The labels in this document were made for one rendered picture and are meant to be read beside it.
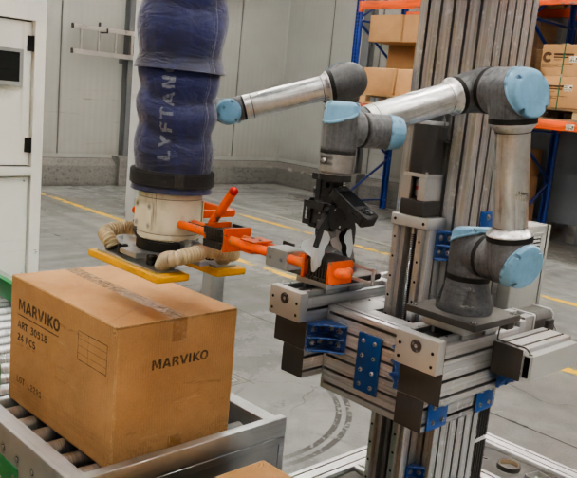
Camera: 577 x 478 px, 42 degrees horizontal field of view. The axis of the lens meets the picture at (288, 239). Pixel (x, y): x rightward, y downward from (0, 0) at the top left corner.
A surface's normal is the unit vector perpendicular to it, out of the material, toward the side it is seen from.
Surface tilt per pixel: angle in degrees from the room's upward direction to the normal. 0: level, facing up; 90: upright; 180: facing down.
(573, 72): 92
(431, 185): 90
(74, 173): 90
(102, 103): 90
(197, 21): 76
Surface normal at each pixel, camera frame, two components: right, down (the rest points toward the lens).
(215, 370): 0.70, 0.19
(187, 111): 0.38, -0.15
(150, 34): -0.61, 0.22
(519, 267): 0.48, 0.33
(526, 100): 0.47, 0.07
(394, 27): -0.72, 0.06
